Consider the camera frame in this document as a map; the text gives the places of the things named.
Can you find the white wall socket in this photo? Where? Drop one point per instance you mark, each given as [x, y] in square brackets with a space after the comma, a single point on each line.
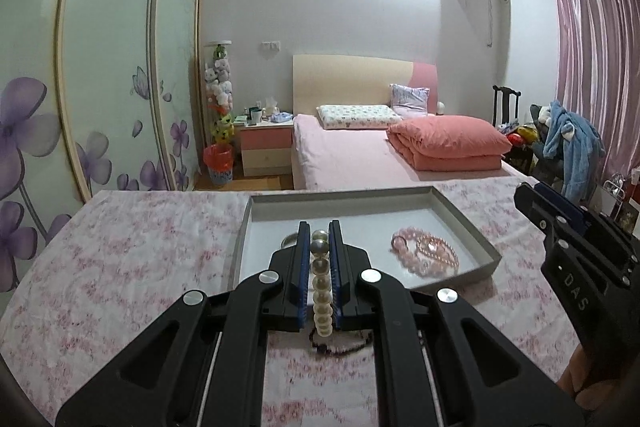
[270, 46]

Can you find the colourful toys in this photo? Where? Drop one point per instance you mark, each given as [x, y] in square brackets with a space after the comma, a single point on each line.
[521, 136]

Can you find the clear tube of plush toys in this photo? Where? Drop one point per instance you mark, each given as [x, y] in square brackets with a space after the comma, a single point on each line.
[220, 92]

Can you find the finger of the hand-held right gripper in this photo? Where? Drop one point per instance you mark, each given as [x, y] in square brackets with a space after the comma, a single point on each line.
[565, 206]
[535, 209]

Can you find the folded pink duvet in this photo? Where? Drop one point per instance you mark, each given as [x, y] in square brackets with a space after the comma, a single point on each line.
[445, 142]

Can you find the silver round bangle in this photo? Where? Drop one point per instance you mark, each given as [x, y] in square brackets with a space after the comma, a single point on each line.
[289, 238]

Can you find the wardrobe with purple flower doors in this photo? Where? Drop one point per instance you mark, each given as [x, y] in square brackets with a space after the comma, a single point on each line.
[100, 72]

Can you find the person's right hand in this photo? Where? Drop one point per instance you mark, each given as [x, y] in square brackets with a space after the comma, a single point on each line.
[587, 382]

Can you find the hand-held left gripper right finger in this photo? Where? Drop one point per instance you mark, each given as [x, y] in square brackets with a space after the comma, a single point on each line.
[334, 279]

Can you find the light blue cloth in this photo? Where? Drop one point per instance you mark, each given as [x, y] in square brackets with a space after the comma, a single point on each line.
[281, 117]

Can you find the white patterned pillow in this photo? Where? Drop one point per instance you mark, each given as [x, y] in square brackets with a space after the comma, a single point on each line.
[355, 117]

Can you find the pink curtain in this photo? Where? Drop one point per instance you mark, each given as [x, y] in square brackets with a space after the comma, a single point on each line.
[595, 67]

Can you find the purple patterned pillow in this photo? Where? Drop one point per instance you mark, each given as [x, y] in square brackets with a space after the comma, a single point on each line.
[410, 98]

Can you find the tissue box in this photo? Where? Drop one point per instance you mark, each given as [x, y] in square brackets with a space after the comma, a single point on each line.
[270, 108]

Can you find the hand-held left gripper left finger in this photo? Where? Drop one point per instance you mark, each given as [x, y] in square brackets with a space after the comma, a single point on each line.
[301, 279]

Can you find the air conditioner pipe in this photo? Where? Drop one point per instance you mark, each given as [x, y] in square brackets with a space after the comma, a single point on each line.
[490, 17]

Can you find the blue clothing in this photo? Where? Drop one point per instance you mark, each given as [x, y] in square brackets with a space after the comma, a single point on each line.
[572, 137]

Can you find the grey cardboard tray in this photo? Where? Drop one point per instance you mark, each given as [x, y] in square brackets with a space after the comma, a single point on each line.
[390, 212]

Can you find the red waste bin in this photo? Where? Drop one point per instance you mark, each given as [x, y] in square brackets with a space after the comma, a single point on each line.
[218, 164]

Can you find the pink and cream nightstand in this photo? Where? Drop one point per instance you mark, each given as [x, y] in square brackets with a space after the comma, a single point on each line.
[265, 149]

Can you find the pink floral tablecloth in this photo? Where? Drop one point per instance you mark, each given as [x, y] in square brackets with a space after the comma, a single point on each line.
[125, 267]

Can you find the dark wooden chair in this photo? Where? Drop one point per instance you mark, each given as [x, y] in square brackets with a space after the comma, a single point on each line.
[505, 104]

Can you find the pink bed with cream headboard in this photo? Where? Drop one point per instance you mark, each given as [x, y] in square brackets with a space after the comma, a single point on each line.
[345, 152]

